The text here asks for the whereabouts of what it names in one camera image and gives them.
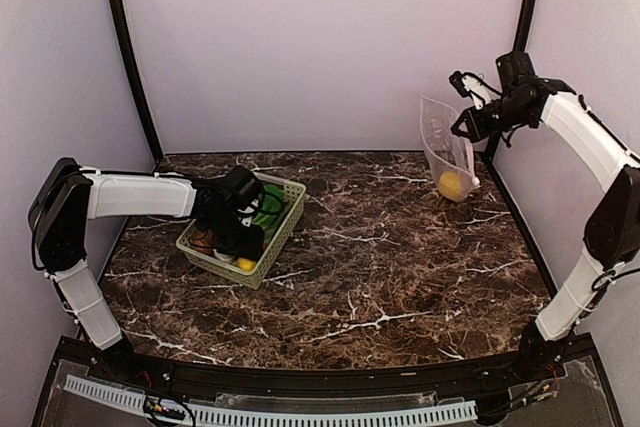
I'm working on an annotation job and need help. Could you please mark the black front rail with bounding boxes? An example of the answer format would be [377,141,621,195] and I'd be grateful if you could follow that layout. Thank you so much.
[54,334,601,406]

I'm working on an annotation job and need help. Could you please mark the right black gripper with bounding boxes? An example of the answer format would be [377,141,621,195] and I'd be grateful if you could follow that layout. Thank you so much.
[451,93,534,142]

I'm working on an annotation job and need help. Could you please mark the black frame post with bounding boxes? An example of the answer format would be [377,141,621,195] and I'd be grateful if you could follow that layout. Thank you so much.
[482,0,545,164]
[108,0,164,165]

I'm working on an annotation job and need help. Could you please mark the yellow lemon toy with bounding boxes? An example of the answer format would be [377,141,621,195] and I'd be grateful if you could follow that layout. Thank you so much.
[438,171,467,202]

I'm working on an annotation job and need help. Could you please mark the right black frame post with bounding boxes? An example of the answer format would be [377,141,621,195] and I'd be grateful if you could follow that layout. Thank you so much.
[482,0,545,164]

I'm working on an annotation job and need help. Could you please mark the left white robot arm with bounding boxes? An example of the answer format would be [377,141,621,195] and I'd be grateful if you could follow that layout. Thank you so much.
[28,157,264,383]

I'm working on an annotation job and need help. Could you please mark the brown potato toy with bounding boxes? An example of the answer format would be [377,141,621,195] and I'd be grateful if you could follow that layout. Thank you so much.
[190,231,215,256]

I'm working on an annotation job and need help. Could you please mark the small circuit board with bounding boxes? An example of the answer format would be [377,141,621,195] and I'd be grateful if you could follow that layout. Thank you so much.
[143,397,187,422]

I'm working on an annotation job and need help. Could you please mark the clear zip top bag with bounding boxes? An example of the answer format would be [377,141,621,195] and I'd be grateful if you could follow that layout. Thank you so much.
[420,96,480,202]

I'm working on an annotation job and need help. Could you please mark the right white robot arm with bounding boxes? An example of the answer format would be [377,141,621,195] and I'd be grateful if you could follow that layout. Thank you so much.
[449,71,639,381]

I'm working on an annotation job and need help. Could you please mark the white slotted cable duct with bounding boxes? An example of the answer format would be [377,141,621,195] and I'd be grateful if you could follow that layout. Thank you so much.
[63,374,478,426]

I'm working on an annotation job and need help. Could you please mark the green plastic basket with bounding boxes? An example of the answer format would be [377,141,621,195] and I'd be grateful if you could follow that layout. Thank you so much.
[176,172,306,290]

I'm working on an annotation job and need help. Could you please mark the green bok choy toy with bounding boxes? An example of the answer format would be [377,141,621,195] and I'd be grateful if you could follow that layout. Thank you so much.
[251,184,286,237]

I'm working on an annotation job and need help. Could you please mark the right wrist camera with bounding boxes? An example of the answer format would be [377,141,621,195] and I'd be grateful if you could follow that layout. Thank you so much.
[495,51,536,93]

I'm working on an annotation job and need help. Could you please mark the orange yellow mango toy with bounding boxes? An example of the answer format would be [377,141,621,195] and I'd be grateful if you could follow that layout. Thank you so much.
[236,258,257,272]

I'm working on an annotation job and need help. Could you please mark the left black frame post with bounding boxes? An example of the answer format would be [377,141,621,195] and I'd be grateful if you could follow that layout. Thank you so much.
[108,0,164,165]

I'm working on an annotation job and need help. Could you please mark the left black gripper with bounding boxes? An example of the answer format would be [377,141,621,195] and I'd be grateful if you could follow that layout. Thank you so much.
[204,210,266,261]

